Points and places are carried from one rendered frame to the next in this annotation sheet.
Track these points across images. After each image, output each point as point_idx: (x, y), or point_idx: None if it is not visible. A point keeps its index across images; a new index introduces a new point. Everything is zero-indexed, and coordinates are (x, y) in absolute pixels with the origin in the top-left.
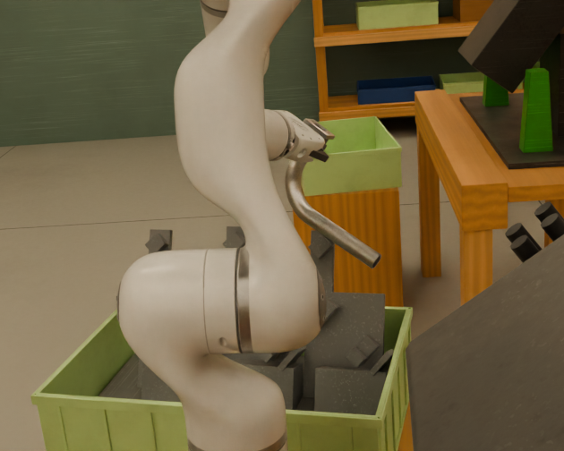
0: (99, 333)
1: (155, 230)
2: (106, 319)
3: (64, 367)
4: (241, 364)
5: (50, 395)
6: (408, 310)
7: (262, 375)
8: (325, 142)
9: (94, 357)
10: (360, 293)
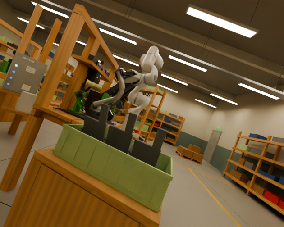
0: (170, 166)
1: (165, 129)
2: (172, 169)
3: (171, 160)
4: (134, 108)
5: (167, 155)
6: (66, 124)
7: (131, 107)
8: (115, 74)
9: (168, 170)
10: (92, 117)
